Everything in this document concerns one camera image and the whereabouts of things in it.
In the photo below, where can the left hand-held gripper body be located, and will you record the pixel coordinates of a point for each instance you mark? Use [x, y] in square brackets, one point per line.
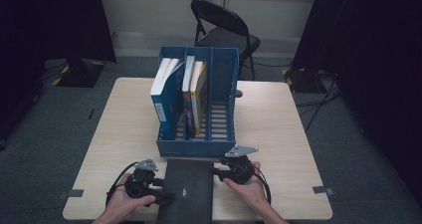
[141, 184]

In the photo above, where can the blue book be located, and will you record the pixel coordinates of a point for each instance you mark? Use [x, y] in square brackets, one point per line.
[167, 94]

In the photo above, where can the blue plastic file rack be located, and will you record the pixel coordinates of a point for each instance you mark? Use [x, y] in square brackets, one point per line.
[220, 144]

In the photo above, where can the red illustrated book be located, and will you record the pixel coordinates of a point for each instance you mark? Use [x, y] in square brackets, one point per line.
[188, 94]

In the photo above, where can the black stand base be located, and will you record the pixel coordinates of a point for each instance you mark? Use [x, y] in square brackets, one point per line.
[302, 81]
[79, 74]

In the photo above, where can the black folding chair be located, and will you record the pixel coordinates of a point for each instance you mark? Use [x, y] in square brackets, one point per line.
[229, 35]

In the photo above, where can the yellow book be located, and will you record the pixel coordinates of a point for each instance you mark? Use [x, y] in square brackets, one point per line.
[199, 98]

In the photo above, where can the grey tape strip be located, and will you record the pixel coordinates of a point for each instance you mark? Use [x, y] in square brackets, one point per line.
[323, 190]
[71, 194]

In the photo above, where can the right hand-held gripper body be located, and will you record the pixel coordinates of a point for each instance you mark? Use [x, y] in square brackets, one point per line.
[239, 171]

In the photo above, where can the black book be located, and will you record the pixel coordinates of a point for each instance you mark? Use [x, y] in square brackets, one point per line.
[187, 190]

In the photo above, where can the person's right hand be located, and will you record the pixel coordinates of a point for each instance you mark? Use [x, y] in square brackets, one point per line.
[250, 192]

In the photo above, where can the person's left hand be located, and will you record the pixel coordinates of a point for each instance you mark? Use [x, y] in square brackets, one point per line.
[124, 204]

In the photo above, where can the black curtain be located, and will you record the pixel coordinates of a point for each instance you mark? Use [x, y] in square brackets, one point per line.
[49, 25]
[375, 68]

